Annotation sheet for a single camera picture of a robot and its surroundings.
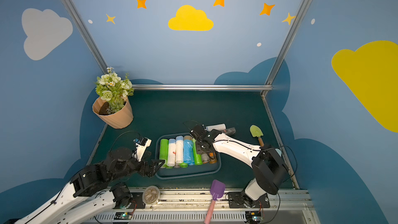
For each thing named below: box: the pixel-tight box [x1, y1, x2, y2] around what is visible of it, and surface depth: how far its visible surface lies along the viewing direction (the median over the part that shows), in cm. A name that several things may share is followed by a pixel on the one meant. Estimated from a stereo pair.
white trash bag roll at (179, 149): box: [175, 135, 184, 164], surface depth 86 cm
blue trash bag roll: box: [183, 134, 195, 166], surface depth 86 cm
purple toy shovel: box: [204, 179, 226, 224], surface depth 77 cm
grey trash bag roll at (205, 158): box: [202, 152, 211, 164], surface depth 82 cm
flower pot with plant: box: [92, 66, 135, 130], surface depth 90 cm
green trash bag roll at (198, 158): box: [192, 137, 204, 166], surface depth 84 cm
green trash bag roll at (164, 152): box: [159, 138, 170, 169], surface depth 86 cm
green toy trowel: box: [249, 124, 265, 147], surface depth 103 cm
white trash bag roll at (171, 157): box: [167, 138, 176, 167], surface depth 86 cm
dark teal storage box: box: [154, 132, 222, 180], surface depth 86 cm
